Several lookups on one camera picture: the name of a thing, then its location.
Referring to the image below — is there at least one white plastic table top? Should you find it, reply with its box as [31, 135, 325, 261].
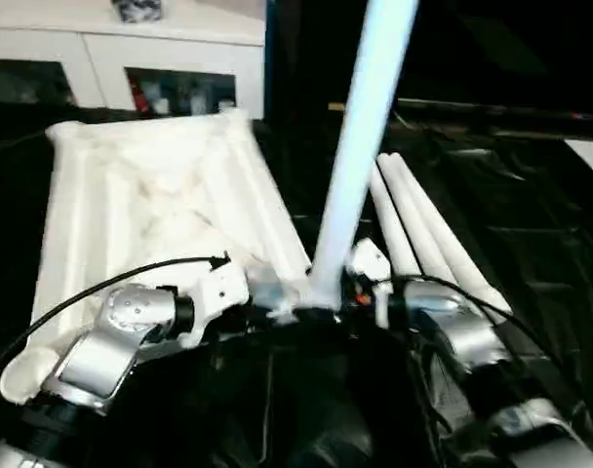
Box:
[0, 109, 313, 406]

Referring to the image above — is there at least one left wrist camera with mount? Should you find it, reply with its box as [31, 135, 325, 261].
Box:
[178, 257, 253, 350]

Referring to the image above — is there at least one black glossy mat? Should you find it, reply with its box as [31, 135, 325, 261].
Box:
[0, 99, 593, 468]

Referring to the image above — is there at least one white flat panel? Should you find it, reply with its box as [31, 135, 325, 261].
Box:
[564, 138, 593, 187]

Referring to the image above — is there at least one long black bar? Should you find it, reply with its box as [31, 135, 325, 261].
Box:
[396, 98, 593, 129]

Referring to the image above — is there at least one white glass-door cabinet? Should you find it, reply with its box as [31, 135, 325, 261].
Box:
[0, 0, 267, 119]

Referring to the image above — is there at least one white plastic table leg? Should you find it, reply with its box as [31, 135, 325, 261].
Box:
[376, 151, 473, 296]
[388, 151, 516, 323]
[296, 0, 419, 323]
[367, 165, 422, 282]

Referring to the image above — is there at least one large dark screen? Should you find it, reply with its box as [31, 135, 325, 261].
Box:
[264, 0, 593, 123]

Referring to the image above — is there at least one dark bag of parts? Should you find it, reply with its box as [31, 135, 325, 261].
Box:
[111, 0, 162, 23]

